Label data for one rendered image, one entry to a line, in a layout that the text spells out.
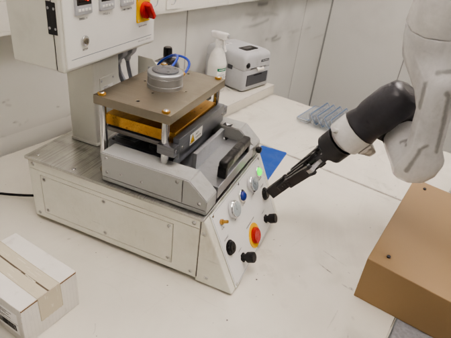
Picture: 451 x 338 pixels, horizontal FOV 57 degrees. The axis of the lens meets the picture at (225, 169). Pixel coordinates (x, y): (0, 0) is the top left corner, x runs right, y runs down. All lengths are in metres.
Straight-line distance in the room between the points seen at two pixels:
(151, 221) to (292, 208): 0.47
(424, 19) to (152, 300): 0.73
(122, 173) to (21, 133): 0.64
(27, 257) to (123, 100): 0.36
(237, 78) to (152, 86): 0.97
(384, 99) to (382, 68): 2.35
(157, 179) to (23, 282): 0.31
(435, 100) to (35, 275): 0.80
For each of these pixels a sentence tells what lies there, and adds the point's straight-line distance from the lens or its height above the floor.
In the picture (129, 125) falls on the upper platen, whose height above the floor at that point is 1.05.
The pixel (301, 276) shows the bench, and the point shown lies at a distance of 1.02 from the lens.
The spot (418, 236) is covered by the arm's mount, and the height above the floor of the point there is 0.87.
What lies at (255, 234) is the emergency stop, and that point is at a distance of 1.01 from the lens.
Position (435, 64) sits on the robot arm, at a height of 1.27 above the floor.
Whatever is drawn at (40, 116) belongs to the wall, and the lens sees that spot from 1.49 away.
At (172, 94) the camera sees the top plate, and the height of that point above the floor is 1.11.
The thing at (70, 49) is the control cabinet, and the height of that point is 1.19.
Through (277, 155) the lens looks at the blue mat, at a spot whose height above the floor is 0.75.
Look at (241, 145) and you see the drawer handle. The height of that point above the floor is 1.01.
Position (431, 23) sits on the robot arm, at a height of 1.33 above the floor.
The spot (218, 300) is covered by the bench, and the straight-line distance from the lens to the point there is 0.92.
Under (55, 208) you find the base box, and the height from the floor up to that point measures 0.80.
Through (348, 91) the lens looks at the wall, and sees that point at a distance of 3.36.
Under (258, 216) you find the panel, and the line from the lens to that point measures 1.06.
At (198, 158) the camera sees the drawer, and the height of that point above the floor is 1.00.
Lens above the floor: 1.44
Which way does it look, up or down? 31 degrees down
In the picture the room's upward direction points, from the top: 7 degrees clockwise
